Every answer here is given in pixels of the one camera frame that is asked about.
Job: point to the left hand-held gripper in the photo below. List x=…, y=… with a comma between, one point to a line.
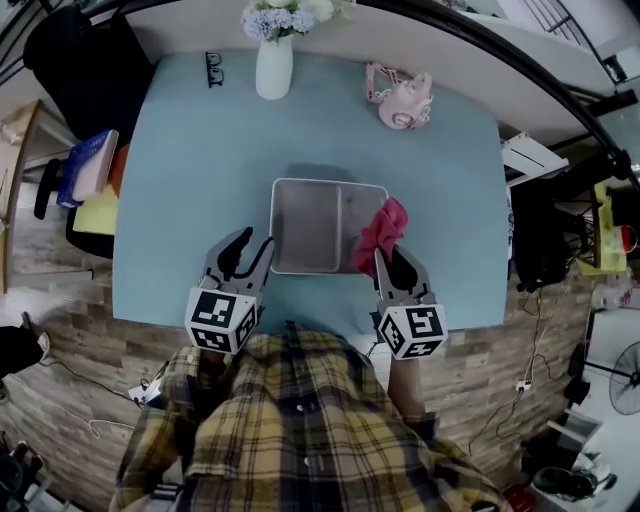
x=210, y=310

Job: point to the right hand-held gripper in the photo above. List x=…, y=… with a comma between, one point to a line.
x=422, y=325

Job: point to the red cloth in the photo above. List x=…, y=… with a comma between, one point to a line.
x=382, y=225

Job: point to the grey compartment tray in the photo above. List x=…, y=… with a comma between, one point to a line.
x=305, y=225

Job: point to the person's left forearm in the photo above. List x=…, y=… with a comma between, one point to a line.
x=212, y=372

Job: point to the person's right forearm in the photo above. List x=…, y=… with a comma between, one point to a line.
x=407, y=390

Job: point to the floral cushion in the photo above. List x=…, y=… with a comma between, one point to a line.
x=510, y=225

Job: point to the black backpack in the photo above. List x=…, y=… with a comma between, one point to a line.
x=540, y=240

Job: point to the yellow pad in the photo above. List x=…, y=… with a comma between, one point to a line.
x=95, y=215

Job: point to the orange folder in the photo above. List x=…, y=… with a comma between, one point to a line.
x=117, y=170

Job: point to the small white power strip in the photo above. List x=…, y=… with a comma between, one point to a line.
x=523, y=386

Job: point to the yellow plaid shirt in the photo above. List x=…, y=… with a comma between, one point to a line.
x=300, y=440

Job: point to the thick blue book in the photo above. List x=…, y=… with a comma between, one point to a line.
x=87, y=160

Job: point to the black eyeglasses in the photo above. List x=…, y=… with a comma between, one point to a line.
x=207, y=70

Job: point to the yellow-green paper bag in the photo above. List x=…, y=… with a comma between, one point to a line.
x=607, y=240

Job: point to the black office chair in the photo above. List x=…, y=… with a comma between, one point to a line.
x=47, y=185

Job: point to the white pink-print packet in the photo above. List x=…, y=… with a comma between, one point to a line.
x=612, y=297

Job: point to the white open shelf unit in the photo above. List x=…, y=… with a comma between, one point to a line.
x=575, y=430

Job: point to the red container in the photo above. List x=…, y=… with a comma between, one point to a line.
x=631, y=242

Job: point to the black curved railing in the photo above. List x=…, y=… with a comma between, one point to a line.
x=595, y=122

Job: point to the pale flower bouquet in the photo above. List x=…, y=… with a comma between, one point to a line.
x=280, y=20

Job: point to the black standing fan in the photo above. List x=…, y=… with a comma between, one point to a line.
x=630, y=380

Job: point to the large black bag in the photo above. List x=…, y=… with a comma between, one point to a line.
x=85, y=65

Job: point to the black metal rack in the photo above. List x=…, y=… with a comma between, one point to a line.
x=614, y=70

